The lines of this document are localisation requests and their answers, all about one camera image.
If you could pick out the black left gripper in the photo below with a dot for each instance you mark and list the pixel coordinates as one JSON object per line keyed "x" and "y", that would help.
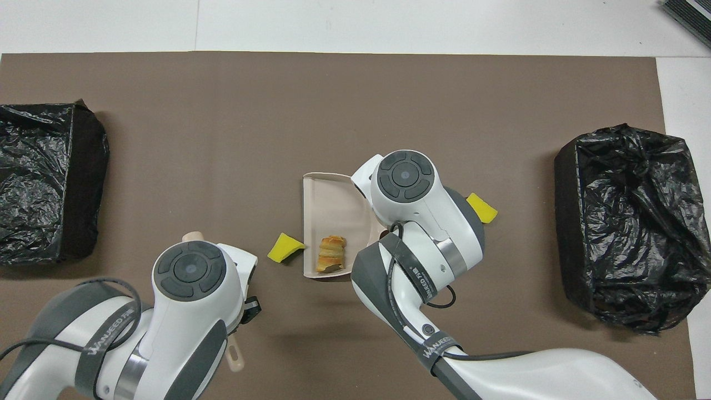
{"x": 251, "y": 311}

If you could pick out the yellow green sponge piece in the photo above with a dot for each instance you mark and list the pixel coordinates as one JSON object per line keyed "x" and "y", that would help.
{"x": 283, "y": 247}

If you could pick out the beige hand brush black bristles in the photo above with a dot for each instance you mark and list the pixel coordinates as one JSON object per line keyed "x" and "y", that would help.
{"x": 191, "y": 236}

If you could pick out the striped croissant piece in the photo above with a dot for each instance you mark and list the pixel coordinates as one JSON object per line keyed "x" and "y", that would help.
{"x": 331, "y": 254}

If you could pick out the beige plastic dustpan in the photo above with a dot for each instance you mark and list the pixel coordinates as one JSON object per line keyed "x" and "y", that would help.
{"x": 333, "y": 211}

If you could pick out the yellow sponge wedge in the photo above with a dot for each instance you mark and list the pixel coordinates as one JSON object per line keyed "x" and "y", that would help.
{"x": 483, "y": 210}

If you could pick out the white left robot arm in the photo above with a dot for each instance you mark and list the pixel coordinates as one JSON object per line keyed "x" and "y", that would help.
{"x": 189, "y": 311}

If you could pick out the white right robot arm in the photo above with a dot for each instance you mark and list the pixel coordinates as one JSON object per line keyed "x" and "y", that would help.
{"x": 422, "y": 222}

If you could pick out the black bag lined bin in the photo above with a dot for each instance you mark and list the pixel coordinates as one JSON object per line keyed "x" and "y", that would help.
{"x": 83, "y": 222}
{"x": 611, "y": 244}

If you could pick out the brown paper table mat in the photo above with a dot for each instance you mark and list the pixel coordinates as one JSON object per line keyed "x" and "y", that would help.
{"x": 222, "y": 111}

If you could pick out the grey ribbed object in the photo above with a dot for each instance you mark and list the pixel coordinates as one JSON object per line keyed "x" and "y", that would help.
{"x": 691, "y": 14}

